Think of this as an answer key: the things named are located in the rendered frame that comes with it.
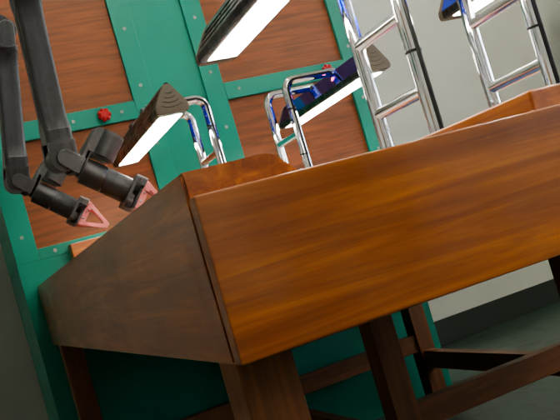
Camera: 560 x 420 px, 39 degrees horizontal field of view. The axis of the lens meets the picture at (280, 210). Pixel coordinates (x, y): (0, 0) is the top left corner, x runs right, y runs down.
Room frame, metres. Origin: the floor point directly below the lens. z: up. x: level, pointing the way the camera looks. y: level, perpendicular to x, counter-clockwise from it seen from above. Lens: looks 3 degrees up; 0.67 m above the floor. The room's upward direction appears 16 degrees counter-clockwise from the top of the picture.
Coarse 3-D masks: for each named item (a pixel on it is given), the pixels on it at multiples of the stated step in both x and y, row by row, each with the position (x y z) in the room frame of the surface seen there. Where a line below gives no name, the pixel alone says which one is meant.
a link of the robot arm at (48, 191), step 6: (42, 180) 2.02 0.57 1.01; (48, 180) 2.01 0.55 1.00; (36, 186) 2.01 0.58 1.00; (42, 186) 2.00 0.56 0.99; (48, 186) 2.01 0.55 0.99; (54, 186) 2.03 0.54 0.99; (36, 192) 1.98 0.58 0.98; (42, 192) 1.99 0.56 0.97; (48, 192) 2.00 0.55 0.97; (54, 192) 2.00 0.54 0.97; (36, 198) 1.99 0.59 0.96; (42, 198) 1.99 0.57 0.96; (48, 198) 1.99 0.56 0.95; (42, 204) 2.00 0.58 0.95; (48, 204) 2.00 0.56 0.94
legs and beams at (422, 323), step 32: (384, 320) 1.77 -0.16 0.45; (416, 320) 2.75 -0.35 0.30; (64, 352) 2.30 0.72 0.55; (288, 352) 0.78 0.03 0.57; (384, 352) 1.77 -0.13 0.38; (416, 352) 2.77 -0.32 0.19; (448, 352) 2.60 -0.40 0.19; (480, 352) 2.44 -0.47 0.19; (512, 352) 2.31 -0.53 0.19; (544, 352) 1.94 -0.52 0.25; (256, 384) 0.77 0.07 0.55; (288, 384) 0.78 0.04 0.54; (320, 384) 2.60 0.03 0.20; (384, 384) 1.77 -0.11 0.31; (480, 384) 1.86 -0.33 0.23; (512, 384) 1.90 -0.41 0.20; (96, 416) 2.32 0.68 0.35; (192, 416) 2.44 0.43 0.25; (224, 416) 2.47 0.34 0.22; (256, 416) 0.76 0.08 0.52; (288, 416) 0.77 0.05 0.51; (320, 416) 2.22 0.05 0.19; (416, 416) 1.78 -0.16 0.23; (448, 416) 1.82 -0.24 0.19
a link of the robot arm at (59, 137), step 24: (24, 0) 1.58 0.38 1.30; (24, 24) 1.58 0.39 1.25; (24, 48) 1.60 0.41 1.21; (48, 48) 1.61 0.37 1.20; (48, 72) 1.61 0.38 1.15; (48, 96) 1.61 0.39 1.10; (48, 120) 1.61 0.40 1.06; (48, 144) 1.60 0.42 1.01; (72, 144) 1.62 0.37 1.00; (48, 168) 1.65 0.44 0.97
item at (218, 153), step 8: (192, 96) 2.06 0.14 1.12; (192, 104) 2.07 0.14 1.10; (200, 104) 2.07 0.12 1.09; (208, 104) 2.07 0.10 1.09; (208, 112) 2.07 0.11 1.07; (192, 120) 2.21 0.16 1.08; (208, 120) 2.07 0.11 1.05; (192, 128) 2.21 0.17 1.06; (208, 128) 2.07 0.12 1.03; (216, 128) 2.07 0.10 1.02; (192, 136) 2.21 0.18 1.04; (200, 136) 2.22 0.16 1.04; (216, 136) 2.06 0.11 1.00; (200, 144) 2.21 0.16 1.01; (216, 144) 2.07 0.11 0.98; (200, 152) 2.21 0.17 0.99; (216, 152) 2.07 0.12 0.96; (200, 160) 2.21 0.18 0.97; (208, 160) 2.15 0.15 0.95; (224, 160) 2.07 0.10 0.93
